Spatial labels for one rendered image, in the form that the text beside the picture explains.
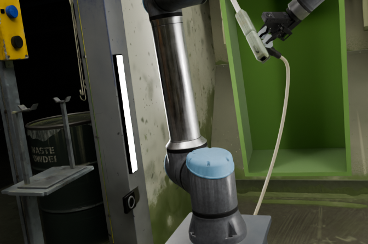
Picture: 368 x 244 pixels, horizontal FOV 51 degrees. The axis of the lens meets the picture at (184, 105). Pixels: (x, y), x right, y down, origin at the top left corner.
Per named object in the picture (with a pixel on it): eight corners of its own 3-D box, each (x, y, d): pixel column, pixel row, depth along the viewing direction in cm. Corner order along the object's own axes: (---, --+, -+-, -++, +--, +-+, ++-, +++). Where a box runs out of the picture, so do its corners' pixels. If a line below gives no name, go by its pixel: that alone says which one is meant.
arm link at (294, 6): (301, 7, 153) (291, -7, 159) (292, 16, 155) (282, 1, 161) (313, 16, 159) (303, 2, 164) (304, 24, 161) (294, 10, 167)
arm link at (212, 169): (203, 219, 115) (196, 162, 112) (182, 201, 130) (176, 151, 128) (247, 206, 120) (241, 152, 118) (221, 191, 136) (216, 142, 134)
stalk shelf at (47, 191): (53, 169, 179) (53, 166, 179) (94, 169, 171) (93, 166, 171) (1, 194, 150) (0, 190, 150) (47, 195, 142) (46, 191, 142)
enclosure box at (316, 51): (252, 149, 265) (228, -32, 227) (346, 147, 245) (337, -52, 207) (245, 176, 234) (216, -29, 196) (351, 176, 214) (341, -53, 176)
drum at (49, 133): (30, 242, 283) (9, 125, 272) (93, 212, 327) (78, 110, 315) (76, 262, 245) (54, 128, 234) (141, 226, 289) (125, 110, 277)
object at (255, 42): (293, 71, 170) (262, 51, 156) (285, 77, 173) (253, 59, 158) (256, 5, 200) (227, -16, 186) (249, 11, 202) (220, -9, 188)
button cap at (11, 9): (19, 17, 155) (15, 18, 156) (17, 5, 154) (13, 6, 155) (10, 17, 150) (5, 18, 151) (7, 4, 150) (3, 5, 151)
